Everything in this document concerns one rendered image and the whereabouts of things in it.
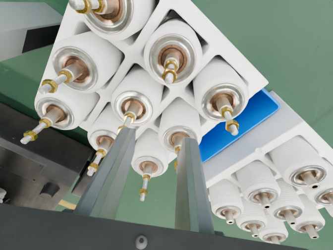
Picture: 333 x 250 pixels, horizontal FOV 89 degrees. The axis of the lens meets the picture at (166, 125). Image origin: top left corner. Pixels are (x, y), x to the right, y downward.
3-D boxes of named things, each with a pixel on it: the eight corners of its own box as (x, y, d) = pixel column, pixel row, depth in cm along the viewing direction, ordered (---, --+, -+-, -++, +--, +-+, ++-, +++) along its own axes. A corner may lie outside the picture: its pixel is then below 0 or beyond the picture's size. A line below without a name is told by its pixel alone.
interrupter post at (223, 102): (229, 105, 31) (234, 115, 29) (216, 108, 32) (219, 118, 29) (228, 94, 30) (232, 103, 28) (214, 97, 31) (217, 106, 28)
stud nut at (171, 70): (178, 68, 21) (178, 70, 20) (177, 81, 22) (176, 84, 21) (162, 67, 21) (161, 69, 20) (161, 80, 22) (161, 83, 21)
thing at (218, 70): (230, 82, 47) (251, 118, 32) (195, 91, 49) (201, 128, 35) (225, 46, 42) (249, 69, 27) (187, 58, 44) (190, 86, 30)
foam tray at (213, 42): (163, 136, 69) (158, 172, 54) (71, 76, 57) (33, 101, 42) (244, 59, 50) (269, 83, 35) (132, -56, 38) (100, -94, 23)
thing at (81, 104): (86, 98, 53) (50, 134, 39) (70, 68, 48) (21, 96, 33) (114, 93, 52) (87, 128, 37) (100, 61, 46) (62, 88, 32)
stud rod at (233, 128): (226, 108, 30) (238, 135, 24) (220, 109, 30) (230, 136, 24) (227, 103, 29) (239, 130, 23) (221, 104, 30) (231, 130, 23)
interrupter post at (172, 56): (170, 48, 27) (168, 53, 24) (183, 57, 27) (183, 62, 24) (162, 62, 28) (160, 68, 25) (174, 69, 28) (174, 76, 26)
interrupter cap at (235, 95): (245, 114, 32) (246, 116, 32) (205, 122, 34) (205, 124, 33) (242, 76, 28) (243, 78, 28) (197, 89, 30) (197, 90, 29)
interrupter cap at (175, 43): (164, 22, 25) (163, 22, 24) (205, 51, 26) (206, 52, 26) (141, 67, 29) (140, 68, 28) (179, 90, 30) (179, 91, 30)
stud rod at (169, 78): (175, 59, 26) (173, 77, 20) (175, 66, 26) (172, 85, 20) (168, 59, 26) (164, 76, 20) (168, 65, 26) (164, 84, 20)
